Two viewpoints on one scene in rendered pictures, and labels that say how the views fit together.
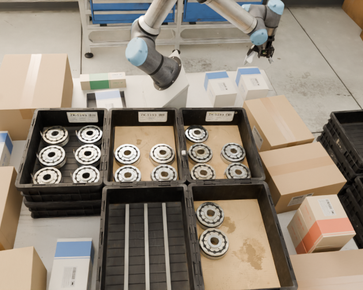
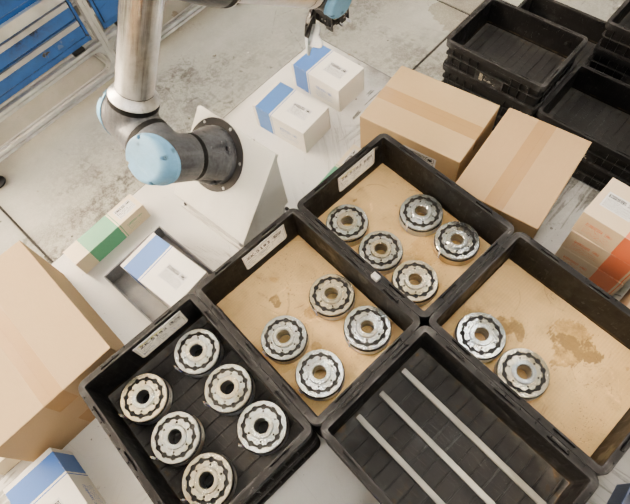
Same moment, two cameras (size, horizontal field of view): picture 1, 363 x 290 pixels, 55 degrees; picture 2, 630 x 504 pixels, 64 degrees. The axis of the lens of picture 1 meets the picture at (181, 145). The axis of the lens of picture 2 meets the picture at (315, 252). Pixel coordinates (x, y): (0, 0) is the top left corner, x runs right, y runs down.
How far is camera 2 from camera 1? 0.57 m
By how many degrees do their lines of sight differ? 18
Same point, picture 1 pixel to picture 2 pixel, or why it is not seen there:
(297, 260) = not seen: outside the picture
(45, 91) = (55, 340)
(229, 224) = (510, 325)
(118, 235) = (390, 471)
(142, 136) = (270, 287)
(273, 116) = (420, 111)
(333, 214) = not seen: outside the picture
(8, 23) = not seen: outside the picture
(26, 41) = not seen: outside the picture
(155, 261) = (472, 466)
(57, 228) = not seen: outside the picture
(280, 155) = (483, 168)
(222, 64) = (207, 57)
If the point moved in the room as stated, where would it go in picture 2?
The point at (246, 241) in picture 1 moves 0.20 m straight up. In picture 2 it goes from (552, 332) to (588, 297)
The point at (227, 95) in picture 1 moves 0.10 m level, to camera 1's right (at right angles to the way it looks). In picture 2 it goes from (318, 120) to (346, 104)
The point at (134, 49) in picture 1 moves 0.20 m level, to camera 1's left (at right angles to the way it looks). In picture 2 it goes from (149, 160) to (65, 205)
